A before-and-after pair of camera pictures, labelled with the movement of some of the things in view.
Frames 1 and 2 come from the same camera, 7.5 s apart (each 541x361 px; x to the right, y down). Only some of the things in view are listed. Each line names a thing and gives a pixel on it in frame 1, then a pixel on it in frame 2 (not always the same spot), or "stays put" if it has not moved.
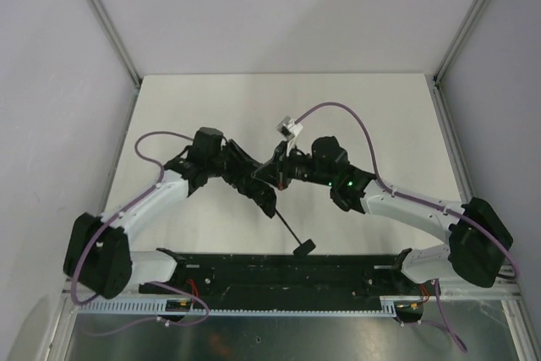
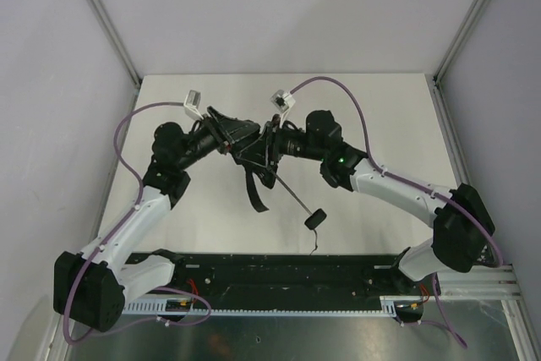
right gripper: [275, 165] -> [273, 141]
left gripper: [252, 186] -> [217, 129]
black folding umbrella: [266, 200] -> [314, 220]
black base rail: [288, 276] stays put
